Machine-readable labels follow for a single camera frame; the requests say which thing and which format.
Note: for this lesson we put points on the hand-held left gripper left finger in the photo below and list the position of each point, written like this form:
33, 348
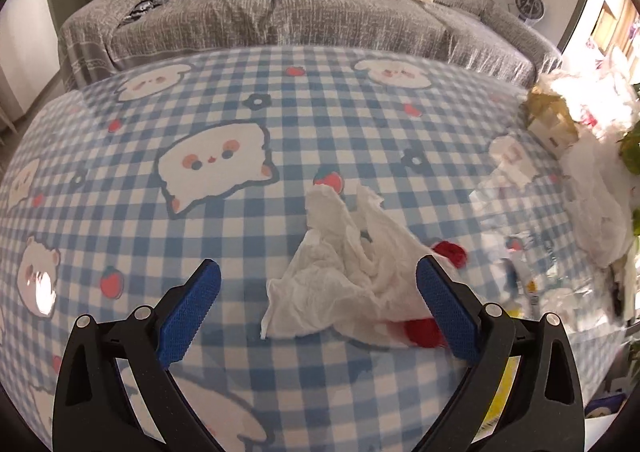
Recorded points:
190, 312

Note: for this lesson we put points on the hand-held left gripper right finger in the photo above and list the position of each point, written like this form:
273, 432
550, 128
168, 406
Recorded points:
447, 312

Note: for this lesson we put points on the red wrapper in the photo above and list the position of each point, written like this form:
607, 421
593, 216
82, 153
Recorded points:
425, 334

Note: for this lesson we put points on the white tissue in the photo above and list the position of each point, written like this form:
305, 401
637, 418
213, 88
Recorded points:
345, 272

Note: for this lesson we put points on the blue checked printed tablecloth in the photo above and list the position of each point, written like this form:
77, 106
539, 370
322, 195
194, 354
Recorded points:
200, 232

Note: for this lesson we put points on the yellow flat object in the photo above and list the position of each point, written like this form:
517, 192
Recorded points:
502, 389

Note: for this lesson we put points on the clear plastic wrap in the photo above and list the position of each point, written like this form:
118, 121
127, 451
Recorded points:
530, 232

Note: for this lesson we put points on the crumpled white plastic bag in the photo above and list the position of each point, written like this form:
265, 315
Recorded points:
600, 202

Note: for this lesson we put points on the small cardboard box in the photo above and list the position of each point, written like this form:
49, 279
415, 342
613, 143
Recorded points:
552, 124

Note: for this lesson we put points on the green potted plant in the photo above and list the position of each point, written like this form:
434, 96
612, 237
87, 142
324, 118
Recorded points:
631, 147

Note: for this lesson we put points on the patterned dark cloth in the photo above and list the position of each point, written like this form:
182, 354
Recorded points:
136, 11

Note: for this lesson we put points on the grey sofa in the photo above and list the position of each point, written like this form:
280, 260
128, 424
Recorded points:
300, 22

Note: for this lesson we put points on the white floor fan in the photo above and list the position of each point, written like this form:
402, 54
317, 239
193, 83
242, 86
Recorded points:
530, 4

